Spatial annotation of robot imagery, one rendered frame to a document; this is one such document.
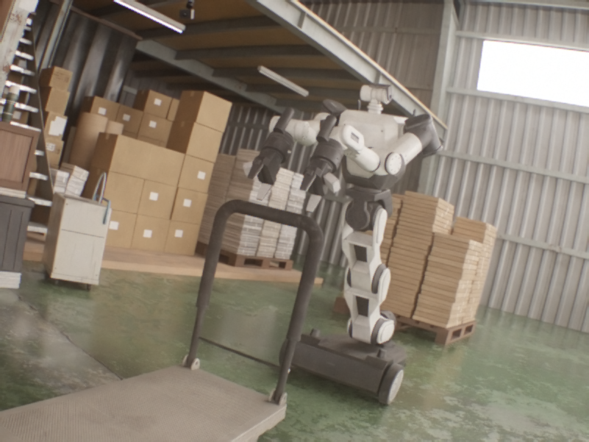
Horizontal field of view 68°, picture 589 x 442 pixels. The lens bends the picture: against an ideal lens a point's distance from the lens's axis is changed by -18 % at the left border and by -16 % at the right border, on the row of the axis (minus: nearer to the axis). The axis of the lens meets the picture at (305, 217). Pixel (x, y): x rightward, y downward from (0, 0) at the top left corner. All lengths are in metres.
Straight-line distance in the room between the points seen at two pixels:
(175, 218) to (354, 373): 3.34
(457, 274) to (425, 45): 6.49
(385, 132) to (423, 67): 7.93
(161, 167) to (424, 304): 2.78
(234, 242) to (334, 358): 3.36
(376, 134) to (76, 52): 5.45
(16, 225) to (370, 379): 1.97
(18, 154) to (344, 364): 1.96
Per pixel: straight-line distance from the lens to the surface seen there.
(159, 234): 5.21
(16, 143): 2.75
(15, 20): 2.66
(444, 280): 4.28
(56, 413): 1.19
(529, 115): 9.00
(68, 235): 3.07
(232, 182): 5.71
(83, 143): 5.29
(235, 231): 5.57
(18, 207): 2.80
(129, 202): 4.90
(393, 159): 1.81
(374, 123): 2.02
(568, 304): 8.49
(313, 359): 2.45
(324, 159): 1.57
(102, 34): 7.19
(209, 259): 1.58
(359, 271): 2.30
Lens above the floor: 0.77
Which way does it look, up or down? level
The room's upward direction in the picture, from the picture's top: 14 degrees clockwise
